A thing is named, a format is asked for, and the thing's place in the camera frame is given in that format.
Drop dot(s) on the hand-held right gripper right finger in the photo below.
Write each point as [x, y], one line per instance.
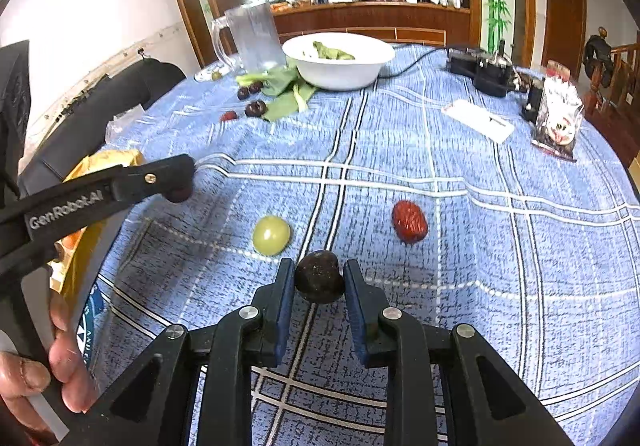
[354, 313]

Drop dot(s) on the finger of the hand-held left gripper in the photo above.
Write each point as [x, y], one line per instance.
[155, 181]

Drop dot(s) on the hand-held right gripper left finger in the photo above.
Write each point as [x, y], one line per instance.
[285, 308]

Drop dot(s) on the yellow plastic bag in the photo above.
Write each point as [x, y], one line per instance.
[115, 158]

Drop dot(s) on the person's left hand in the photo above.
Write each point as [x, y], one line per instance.
[70, 366]

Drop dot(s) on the clear plastic bag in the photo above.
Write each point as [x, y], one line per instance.
[122, 121]

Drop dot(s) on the large green grape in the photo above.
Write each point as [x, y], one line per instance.
[271, 235]

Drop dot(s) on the small red date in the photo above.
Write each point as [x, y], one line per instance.
[229, 116]

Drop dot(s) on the large red date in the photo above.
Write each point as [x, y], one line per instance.
[409, 228]

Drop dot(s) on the dark blue printed bag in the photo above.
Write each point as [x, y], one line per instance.
[90, 321]

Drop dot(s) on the dark round fruit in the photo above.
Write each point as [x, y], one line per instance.
[256, 86]
[255, 108]
[243, 92]

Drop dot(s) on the blue plaid tablecloth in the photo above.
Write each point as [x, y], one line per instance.
[500, 276]

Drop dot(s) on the green leaves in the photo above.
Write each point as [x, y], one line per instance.
[287, 96]

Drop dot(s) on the clear glass mug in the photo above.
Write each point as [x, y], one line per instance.
[252, 36]

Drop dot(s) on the white bowl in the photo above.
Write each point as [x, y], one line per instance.
[340, 71]

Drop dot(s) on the green vegetable piece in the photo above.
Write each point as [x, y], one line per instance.
[332, 52]

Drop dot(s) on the white card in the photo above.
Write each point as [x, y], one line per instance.
[480, 120]

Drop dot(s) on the wooden sideboard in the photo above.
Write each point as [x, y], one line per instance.
[375, 18]

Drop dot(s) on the small black device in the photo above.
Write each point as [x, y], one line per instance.
[532, 103]

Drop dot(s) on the black electronic device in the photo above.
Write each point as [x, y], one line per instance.
[482, 68]

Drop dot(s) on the clear snack packet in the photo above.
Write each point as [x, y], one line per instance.
[557, 118]

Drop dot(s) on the dark cloth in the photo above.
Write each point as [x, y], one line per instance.
[597, 53]

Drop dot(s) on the wooden railing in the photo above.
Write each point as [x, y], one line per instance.
[622, 76]

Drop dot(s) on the wooden door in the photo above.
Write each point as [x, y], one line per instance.
[565, 16]

